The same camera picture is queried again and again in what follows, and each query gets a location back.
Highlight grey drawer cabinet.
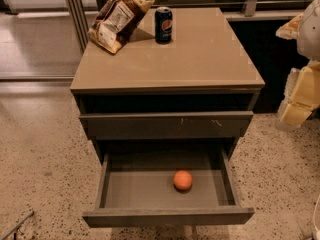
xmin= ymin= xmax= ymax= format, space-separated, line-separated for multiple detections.
xmin=69 ymin=7 xmax=266 ymax=229

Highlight metal rod on floor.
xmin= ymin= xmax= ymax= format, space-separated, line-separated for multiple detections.
xmin=0 ymin=210 xmax=34 ymax=240

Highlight blue Pepsi can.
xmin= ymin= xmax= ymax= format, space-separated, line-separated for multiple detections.
xmin=155 ymin=6 xmax=173 ymax=43

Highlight white cable on floor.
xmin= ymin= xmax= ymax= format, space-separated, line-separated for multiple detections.
xmin=311 ymin=193 xmax=320 ymax=240

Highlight metal window frame post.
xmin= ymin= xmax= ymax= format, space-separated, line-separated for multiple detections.
xmin=65 ymin=0 xmax=88 ymax=52

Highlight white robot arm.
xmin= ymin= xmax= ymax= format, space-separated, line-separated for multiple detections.
xmin=276 ymin=0 xmax=320 ymax=131

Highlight orange fruit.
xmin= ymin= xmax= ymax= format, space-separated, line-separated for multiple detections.
xmin=173 ymin=170 xmax=192 ymax=191

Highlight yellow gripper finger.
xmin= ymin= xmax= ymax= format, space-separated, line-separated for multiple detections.
xmin=279 ymin=63 xmax=320 ymax=128
xmin=276 ymin=14 xmax=303 ymax=40

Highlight metal railing post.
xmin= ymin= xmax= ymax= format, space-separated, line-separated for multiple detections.
xmin=242 ymin=0 xmax=258 ymax=17

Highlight brown chip bag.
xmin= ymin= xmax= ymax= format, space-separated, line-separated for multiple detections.
xmin=88 ymin=0 xmax=155 ymax=54

